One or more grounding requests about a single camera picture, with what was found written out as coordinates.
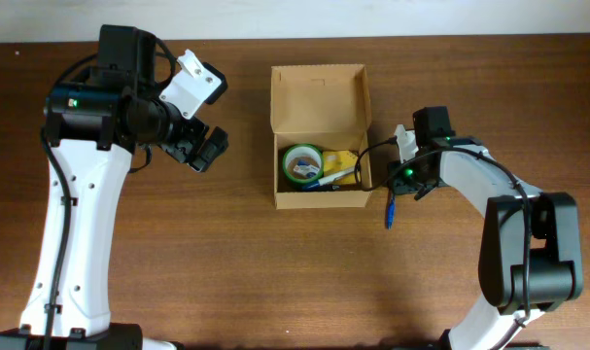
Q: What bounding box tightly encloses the blue ballpoint pen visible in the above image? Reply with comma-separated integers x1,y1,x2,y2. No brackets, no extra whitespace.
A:
385,190,396,229

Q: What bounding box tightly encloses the yellow sticky note pad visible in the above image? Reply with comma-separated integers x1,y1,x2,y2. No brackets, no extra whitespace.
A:
322,151,358,186

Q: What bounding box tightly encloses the green tape roll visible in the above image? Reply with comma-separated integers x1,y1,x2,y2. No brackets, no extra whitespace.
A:
282,144,324,190

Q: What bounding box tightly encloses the blue white staples box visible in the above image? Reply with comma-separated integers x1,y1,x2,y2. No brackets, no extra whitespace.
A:
293,158,320,179

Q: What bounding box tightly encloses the blue white marker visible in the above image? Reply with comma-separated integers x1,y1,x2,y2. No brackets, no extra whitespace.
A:
301,167,355,191

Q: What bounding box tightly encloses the red black stapler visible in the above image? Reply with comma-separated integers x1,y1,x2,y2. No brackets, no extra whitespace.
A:
316,184,361,192

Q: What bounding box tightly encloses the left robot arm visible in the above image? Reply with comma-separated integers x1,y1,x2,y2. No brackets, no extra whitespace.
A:
0,24,228,350

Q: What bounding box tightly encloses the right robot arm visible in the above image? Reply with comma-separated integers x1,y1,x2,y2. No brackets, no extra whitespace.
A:
388,106,584,350

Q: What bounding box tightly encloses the brown cardboard box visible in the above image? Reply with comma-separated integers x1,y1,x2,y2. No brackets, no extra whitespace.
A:
270,64,371,209

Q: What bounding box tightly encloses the left black cable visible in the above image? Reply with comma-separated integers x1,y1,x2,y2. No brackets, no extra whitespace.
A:
39,36,179,350

